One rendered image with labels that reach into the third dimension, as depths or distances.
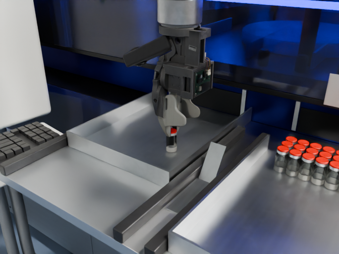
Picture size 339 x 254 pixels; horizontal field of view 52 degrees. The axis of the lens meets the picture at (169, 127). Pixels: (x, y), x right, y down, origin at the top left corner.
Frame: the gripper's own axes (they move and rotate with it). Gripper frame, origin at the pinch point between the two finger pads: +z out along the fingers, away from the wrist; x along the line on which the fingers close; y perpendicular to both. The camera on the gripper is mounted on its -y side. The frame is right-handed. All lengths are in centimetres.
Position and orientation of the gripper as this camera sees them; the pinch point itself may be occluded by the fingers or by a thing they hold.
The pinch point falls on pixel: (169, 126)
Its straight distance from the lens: 69.2
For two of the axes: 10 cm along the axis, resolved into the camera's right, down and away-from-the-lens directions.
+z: 0.0, 9.0, 4.4
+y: 8.1, 2.6, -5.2
